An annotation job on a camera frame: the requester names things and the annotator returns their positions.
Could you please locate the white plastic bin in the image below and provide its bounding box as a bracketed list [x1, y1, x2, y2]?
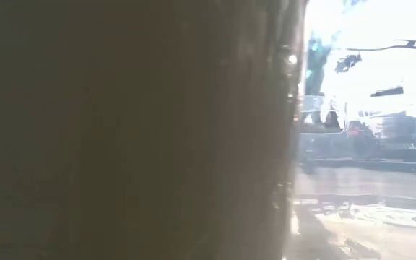
[0, 0, 308, 260]

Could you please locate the person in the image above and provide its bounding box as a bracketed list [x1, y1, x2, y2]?
[321, 110, 343, 133]

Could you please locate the dark ceiling fixture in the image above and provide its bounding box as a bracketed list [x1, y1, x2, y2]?
[334, 53, 363, 74]

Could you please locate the clear plastic box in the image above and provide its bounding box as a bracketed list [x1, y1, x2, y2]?
[283, 0, 416, 260]

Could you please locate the dark computer monitor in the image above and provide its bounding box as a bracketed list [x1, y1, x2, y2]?
[380, 111, 416, 146]

